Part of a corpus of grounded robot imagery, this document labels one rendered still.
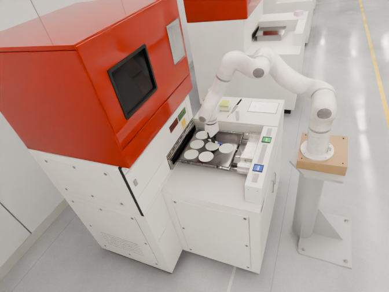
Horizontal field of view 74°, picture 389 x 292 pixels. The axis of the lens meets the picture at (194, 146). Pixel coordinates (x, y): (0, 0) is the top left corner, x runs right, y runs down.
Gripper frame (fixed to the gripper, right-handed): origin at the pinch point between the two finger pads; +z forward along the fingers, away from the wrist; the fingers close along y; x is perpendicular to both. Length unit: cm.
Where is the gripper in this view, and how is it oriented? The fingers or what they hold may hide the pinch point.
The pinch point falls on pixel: (213, 139)
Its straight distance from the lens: 179.6
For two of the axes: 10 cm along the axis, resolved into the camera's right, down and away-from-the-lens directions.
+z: 1.7, 7.6, 6.2
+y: -6.2, 5.7, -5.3
